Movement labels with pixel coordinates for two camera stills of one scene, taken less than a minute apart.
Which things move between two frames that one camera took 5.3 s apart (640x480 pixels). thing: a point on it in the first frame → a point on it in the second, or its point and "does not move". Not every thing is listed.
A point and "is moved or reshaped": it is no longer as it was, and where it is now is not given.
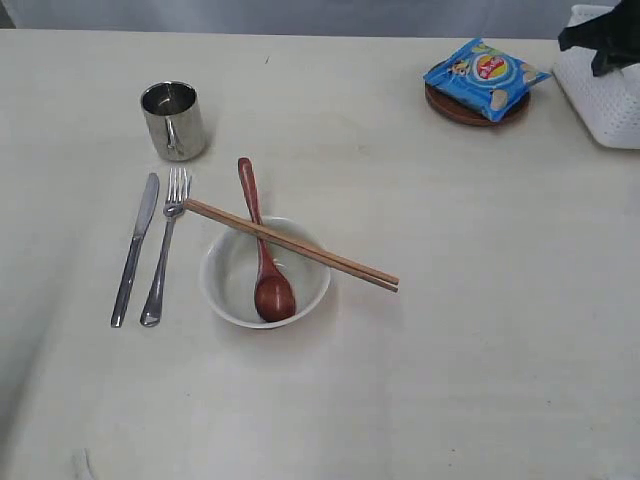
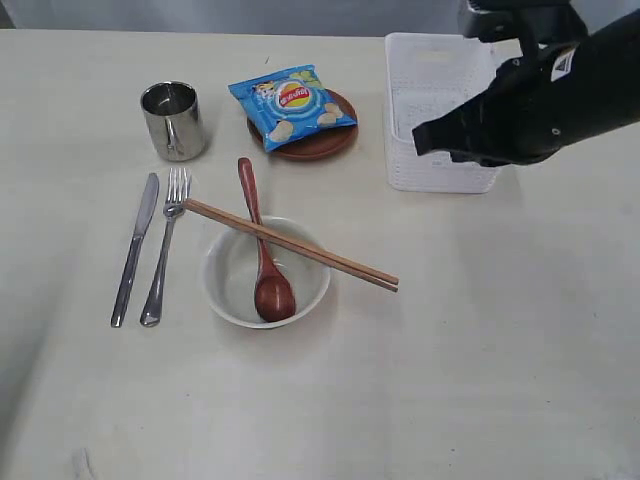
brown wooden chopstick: [293, 248] does not move
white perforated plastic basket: [610, 104] is moved or reshaped
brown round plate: [459, 111] is moved or reshaped
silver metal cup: [174, 119] does not move
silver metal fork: [179, 186] does not move
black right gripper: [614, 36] → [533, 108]
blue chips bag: [487, 77] → [291, 104]
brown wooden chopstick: [285, 238] does not move
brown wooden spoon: [274, 295] does not move
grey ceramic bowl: [230, 266] does not move
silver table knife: [133, 255] does not move
